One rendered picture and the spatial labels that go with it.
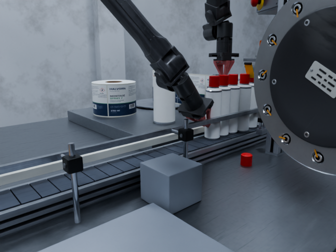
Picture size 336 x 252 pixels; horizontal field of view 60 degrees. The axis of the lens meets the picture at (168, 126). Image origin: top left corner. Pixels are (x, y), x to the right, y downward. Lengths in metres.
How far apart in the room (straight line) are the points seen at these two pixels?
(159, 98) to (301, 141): 0.83
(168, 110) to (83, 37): 2.64
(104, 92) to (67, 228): 0.78
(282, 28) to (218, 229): 0.38
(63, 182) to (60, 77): 2.97
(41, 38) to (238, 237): 3.25
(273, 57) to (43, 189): 0.51
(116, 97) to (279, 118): 0.99
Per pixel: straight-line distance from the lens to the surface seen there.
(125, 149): 0.79
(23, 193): 0.68
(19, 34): 3.57
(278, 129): 0.38
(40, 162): 0.61
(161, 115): 1.14
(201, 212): 0.64
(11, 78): 3.57
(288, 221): 0.66
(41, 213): 0.64
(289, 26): 0.37
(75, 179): 0.59
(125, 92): 1.30
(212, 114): 0.94
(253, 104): 1.11
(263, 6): 1.08
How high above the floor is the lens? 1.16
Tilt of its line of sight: 14 degrees down
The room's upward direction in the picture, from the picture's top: straight up
